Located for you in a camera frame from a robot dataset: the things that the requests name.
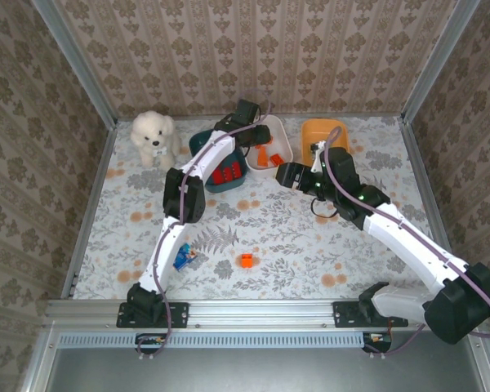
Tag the orange lego brick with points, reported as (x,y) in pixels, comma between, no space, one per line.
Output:
(247,260)
(275,159)
(262,156)
(265,144)

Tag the long red lego brick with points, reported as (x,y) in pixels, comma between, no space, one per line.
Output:
(237,170)
(219,176)

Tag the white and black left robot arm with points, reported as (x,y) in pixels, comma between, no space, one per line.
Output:
(163,253)

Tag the white plastic container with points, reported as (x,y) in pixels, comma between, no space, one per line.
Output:
(279,139)

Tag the orange plastic container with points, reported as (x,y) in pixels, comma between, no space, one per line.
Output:
(314,130)

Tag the teal plastic container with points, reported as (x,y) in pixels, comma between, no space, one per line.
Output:
(228,187)

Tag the white plush dog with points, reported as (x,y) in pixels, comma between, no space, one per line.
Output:
(151,134)

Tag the blue tissue pack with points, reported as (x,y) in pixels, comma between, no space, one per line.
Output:
(183,257)

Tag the grey metal panel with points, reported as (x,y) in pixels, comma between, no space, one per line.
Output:
(269,371)

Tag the thin aluminium back rail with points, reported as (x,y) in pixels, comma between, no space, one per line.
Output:
(196,117)

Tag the aluminium side rail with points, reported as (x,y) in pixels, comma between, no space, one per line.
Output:
(90,212)
(422,175)

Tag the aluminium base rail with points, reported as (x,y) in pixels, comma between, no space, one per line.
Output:
(261,314)

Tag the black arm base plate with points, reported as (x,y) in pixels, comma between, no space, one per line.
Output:
(175,314)
(347,316)

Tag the aluminium frame post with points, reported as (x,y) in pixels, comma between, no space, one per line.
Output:
(77,65)
(441,61)

